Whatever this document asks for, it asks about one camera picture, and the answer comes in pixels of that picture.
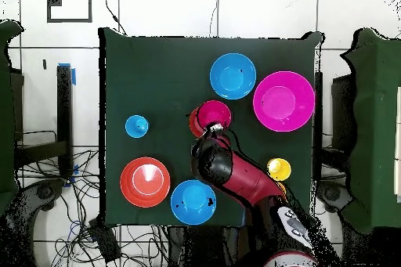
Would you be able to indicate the small orange-red plastic bowl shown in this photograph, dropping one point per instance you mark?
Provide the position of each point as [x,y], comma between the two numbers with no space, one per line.
[194,124]

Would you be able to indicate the small crimson plastic bowl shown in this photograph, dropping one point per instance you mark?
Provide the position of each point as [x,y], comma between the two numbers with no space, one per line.
[214,113]

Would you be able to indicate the blue plastic bowl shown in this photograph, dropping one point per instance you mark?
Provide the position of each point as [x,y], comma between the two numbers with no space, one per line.
[233,76]
[193,202]

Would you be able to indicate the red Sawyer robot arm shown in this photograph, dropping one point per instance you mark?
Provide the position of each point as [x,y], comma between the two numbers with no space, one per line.
[247,182]

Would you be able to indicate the light blue plastic cup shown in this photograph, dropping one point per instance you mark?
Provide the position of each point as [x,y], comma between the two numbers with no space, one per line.
[134,127]

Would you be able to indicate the dark green tablecloth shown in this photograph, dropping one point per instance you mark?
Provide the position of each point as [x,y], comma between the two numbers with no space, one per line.
[156,66]

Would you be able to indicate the large orange-red plastic bowl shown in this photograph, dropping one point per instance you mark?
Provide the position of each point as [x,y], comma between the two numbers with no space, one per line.
[138,185]

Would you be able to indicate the yellow plastic cup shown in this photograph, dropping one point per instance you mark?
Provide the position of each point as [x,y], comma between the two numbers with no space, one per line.
[278,170]

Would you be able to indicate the large pink plastic bowl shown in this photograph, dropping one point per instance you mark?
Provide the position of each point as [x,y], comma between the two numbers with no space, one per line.
[283,104]

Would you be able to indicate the orange plastic cup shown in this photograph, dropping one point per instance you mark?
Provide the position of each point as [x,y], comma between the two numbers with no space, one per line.
[282,188]

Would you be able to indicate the black power brick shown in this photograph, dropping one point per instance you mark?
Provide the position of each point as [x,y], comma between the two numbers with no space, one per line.
[105,242]

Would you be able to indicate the black stand base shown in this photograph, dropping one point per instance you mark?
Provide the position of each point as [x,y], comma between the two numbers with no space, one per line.
[44,191]
[332,195]

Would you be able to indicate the dark green side cloth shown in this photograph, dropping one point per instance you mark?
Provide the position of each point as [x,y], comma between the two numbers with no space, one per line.
[376,123]
[7,107]

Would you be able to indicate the white panel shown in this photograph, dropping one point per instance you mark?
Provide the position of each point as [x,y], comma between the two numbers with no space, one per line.
[398,154]

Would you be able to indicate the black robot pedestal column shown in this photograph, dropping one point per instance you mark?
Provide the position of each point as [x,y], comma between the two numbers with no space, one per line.
[188,248]

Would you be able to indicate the black side frame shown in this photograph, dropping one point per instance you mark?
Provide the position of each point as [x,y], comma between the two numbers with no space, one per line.
[343,113]

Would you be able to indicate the grey square floor frame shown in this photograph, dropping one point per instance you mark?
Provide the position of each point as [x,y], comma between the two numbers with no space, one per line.
[69,20]

